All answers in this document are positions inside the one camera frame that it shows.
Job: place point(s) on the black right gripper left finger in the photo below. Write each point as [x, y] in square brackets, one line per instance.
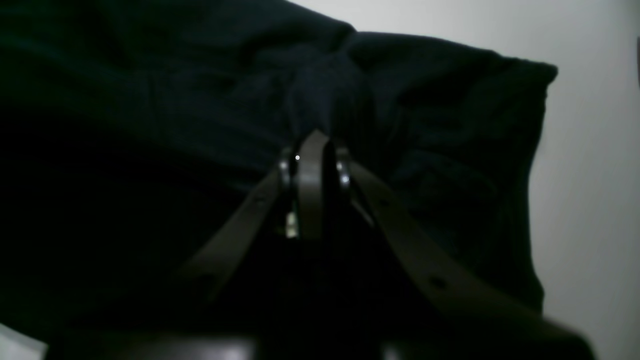
[298, 179]

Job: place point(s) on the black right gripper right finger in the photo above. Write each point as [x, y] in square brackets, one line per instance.
[477, 322]

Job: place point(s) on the black T-shirt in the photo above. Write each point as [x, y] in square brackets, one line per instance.
[131, 129]

